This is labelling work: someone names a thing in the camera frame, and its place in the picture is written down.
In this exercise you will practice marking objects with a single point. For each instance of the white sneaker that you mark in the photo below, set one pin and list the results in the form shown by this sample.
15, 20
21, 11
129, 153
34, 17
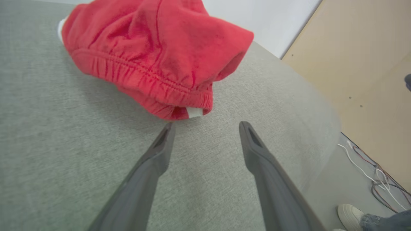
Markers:
350, 216

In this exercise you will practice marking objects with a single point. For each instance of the grey fabric sofa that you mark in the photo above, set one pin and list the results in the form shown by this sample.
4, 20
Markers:
48, 144

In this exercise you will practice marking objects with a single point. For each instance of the blue jeans leg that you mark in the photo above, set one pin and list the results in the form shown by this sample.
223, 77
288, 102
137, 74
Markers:
391, 221

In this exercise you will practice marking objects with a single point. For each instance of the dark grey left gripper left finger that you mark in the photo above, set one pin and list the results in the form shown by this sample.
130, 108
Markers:
135, 192

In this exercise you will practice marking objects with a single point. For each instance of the dark round object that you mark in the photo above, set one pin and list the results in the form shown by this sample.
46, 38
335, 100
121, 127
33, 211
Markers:
408, 82

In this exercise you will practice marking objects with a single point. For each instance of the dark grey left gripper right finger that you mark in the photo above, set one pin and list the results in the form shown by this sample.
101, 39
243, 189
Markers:
276, 192

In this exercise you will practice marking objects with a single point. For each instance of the beige wooden board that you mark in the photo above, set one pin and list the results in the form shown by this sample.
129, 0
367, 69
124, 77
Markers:
353, 64

